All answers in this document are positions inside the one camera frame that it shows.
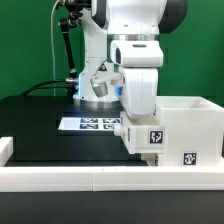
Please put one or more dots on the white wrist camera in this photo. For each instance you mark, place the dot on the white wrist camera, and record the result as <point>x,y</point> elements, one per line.
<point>137,54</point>

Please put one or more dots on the white drawer housing box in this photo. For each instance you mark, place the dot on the white drawer housing box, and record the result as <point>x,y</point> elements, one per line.
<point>194,131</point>

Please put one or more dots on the white fence frame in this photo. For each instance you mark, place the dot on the white fence frame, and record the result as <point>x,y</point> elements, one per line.
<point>44,179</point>

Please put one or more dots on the marker tag sheet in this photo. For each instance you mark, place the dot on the marker tag sheet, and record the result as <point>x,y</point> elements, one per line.
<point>87,124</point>

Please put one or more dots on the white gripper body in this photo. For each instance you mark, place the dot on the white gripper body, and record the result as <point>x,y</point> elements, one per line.
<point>139,91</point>

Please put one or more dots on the white front drawer tray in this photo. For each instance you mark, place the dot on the white front drawer tray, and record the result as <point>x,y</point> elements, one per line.
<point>150,158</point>

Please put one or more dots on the white drawer tray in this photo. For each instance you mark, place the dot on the white drawer tray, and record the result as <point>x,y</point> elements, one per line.
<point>141,136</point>
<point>150,158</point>

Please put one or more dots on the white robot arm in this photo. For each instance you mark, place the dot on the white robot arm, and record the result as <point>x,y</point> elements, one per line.
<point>130,20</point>

